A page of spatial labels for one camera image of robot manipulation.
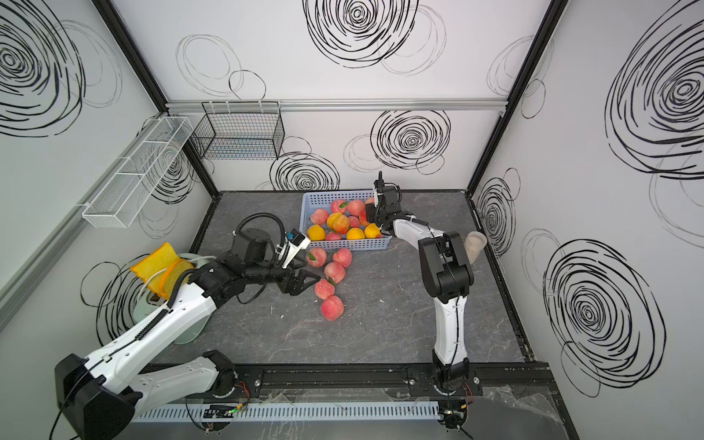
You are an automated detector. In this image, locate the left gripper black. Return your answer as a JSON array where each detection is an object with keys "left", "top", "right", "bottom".
[{"left": 246, "top": 255, "right": 322, "bottom": 295}]

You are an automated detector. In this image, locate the pink peach with leaf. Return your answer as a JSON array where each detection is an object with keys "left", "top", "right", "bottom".
[{"left": 305, "top": 247, "right": 327, "bottom": 268}]

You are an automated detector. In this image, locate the light blue plastic basket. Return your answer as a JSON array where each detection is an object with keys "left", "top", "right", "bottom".
[{"left": 299, "top": 190, "right": 392, "bottom": 251}]

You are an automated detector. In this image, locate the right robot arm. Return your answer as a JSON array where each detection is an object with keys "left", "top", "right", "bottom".
[{"left": 366, "top": 177, "right": 474, "bottom": 394}]

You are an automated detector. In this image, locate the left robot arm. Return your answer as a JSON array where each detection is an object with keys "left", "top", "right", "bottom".
[{"left": 54, "top": 228, "right": 320, "bottom": 439}]

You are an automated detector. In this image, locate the frosted plastic cup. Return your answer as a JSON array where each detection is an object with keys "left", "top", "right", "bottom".
[{"left": 464, "top": 231, "right": 488, "bottom": 265}]

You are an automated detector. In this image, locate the yellow toast slice front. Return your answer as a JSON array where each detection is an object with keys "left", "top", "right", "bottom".
[{"left": 157, "top": 260, "right": 194, "bottom": 300}]

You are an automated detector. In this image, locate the yellow toast slice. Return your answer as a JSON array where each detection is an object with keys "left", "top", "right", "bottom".
[
  {"left": 157, "top": 260, "right": 194, "bottom": 300},
  {"left": 130, "top": 243, "right": 180, "bottom": 293}
]

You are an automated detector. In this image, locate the yellow toast slice rear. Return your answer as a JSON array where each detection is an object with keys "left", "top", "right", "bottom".
[{"left": 130, "top": 243, "right": 180, "bottom": 293}]

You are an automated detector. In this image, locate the mint green toaster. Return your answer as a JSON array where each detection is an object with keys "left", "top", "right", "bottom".
[{"left": 131, "top": 252, "right": 221, "bottom": 346}]

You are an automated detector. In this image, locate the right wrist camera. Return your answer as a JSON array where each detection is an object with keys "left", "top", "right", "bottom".
[{"left": 374, "top": 178, "right": 385, "bottom": 207}]

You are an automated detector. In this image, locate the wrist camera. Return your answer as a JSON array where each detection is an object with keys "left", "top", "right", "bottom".
[
  {"left": 374, "top": 178, "right": 385, "bottom": 207},
  {"left": 277, "top": 229, "right": 312, "bottom": 269}
]

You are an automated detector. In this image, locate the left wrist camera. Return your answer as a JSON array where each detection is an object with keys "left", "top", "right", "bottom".
[{"left": 277, "top": 229, "right": 312, "bottom": 269}]

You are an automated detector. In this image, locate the grey slotted cable duct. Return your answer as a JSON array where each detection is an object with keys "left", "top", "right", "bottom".
[{"left": 134, "top": 401, "right": 441, "bottom": 425}]

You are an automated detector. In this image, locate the black wire wall basket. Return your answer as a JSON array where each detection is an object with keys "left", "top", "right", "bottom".
[{"left": 192, "top": 101, "right": 285, "bottom": 161}]

